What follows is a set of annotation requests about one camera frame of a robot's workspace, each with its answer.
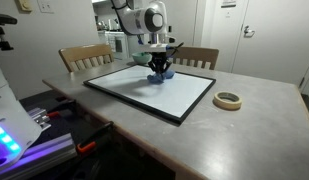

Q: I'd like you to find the black camera on mount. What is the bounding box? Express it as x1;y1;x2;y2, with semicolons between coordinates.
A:
0;12;18;52

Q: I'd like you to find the wooden slat-back chair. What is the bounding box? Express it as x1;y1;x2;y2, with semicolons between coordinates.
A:
58;43;115;74
170;45;220;71

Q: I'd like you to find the beige masking tape roll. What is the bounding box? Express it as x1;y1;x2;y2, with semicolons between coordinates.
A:
212;90;243;111

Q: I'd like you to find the door sign placard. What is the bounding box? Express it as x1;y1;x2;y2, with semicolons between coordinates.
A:
220;0;237;9

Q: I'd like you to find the blue microfibre cloth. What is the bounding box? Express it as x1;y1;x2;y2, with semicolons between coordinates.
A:
146;69;176;84

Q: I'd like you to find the whiteboard with black frame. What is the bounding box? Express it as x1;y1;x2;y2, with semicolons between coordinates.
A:
82;64;217;126

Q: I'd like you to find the white robot base with LEDs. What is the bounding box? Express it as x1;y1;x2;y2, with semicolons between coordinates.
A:
0;58;43;175

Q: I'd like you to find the silver metal bracket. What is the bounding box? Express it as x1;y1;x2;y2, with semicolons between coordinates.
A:
26;107;52;132

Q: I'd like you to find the black looped gripper cable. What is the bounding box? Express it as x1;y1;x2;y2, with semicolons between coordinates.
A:
167;41;185;58

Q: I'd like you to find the mint green bowl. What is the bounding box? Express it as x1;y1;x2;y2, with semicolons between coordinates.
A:
131;51;152;66

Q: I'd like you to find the white entry door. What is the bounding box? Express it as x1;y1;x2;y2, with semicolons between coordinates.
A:
231;0;309;86

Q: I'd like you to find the aluminium extrusion rail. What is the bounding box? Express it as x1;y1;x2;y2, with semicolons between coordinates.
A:
0;133;78;180

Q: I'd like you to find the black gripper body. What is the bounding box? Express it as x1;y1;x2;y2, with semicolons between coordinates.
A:
148;51;172;67

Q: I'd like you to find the white closet door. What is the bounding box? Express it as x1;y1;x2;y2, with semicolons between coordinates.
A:
160;0;198;63

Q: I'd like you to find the black clamp with red handle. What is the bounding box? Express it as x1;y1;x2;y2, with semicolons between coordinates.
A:
45;98;77;120

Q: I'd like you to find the white kitchen stove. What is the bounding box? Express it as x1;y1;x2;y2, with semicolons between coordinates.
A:
104;30;130;61

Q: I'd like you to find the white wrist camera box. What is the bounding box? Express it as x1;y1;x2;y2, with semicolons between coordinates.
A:
137;43;171;53

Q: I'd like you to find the black clamp with orange handle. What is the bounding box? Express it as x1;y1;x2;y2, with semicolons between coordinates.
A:
76;120;115;155

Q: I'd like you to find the beige wall thermostat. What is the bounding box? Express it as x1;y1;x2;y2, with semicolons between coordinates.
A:
15;0;34;14

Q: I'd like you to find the silver lever door handle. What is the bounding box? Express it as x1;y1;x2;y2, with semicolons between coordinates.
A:
242;25;256;38

